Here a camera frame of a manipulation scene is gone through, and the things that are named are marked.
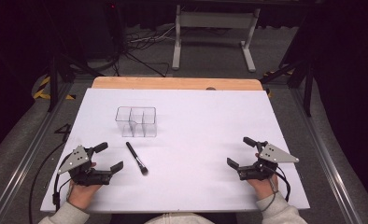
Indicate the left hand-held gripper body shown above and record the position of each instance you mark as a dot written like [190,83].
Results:
[77,157]

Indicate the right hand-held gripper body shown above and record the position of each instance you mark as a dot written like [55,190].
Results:
[274,154]

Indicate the black makeup brush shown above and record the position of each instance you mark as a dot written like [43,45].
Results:
[135,157]

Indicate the clear plastic organizer box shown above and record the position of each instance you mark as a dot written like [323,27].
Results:
[136,122]

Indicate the person's right hand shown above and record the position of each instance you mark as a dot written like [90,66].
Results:
[263,187]

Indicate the person's left hand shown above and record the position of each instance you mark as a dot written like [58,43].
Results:
[81,194]

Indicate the white table mat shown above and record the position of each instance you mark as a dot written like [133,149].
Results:
[197,140]

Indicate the yellow black floor tape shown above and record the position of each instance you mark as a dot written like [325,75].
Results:
[42,90]

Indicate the person's torso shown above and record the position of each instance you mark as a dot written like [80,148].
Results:
[179,218]

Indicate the black tripod stand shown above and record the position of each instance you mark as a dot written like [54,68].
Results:
[306,77]
[56,68]

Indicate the black device with red light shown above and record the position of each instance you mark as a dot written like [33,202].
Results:
[114,25]

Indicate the white metal stand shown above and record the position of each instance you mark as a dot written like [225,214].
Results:
[215,20]

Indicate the aluminium rail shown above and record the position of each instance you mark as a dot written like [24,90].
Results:
[23,158]
[322,149]

